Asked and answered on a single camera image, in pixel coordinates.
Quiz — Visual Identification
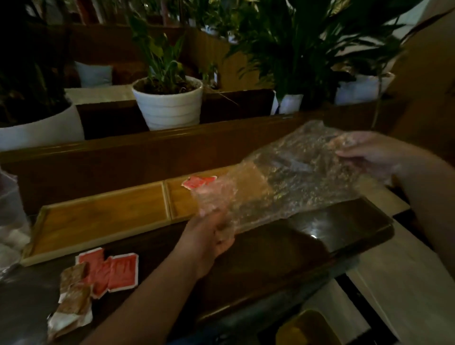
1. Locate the person's left hand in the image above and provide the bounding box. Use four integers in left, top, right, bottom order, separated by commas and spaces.
173, 208, 237, 281

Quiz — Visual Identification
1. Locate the person's right hand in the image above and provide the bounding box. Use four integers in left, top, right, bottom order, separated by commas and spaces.
335, 131, 399, 180

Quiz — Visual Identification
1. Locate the clear plastic bag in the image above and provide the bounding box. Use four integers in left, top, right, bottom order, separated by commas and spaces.
192, 120, 377, 233

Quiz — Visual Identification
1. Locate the person's right forearm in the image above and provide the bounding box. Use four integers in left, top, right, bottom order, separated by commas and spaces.
389, 144, 455, 281

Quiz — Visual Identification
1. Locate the person's left forearm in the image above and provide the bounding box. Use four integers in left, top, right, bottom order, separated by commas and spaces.
79, 249, 204, 345

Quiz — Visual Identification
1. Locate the smooth white plant pot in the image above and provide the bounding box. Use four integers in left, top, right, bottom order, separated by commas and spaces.
334, 72, 396, 106

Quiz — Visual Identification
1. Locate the red sachet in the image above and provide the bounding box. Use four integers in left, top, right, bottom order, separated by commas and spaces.
75, 247, 107, 285
181, 175, 218, 191
90, 257, 114, 300
107, 253, 139, 293

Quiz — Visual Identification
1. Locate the small white plant pot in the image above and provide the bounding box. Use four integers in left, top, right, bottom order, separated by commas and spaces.
270, 91, 305, 116

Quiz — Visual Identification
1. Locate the large green palm plant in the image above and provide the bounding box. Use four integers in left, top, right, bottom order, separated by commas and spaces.
226, 0, 422, 107

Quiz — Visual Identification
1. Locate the brown wooden partition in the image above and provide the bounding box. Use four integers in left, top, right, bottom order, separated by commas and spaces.
0, 101, 395, 217

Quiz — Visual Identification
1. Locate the yellow round container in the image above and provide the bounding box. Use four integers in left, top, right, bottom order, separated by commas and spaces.
275, 309, 342, 345

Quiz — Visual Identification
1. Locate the wooden two-compartment tray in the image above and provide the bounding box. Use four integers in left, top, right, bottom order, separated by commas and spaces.
21, 164, 271, 267

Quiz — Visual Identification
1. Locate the ribbed white plant pot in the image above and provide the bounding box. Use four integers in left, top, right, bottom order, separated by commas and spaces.
132, 75, 204, 131

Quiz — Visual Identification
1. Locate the brown and white sachet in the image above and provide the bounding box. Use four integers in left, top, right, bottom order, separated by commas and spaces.
47, 284, 94, 341
58, 262, 90, 303

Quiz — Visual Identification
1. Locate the small green leafy plant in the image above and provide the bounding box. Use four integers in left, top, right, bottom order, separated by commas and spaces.
128, 14, 194, 94

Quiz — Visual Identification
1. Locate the brown wooden bench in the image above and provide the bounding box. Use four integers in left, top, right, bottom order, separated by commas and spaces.
64, 23, 271, 94

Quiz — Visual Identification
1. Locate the light blue cushion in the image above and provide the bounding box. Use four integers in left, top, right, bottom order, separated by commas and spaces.
74, 61, 114, 88

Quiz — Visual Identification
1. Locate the large white plant pot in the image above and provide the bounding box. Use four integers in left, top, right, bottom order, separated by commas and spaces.
0, 103, 85, 153

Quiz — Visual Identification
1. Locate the crumpled plastic bag with white items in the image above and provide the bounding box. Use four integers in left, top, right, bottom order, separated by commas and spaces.
0, 170, 32, 279

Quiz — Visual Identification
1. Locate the dark leafy plant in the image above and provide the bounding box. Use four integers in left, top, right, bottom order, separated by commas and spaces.
0, 0, 73, 128

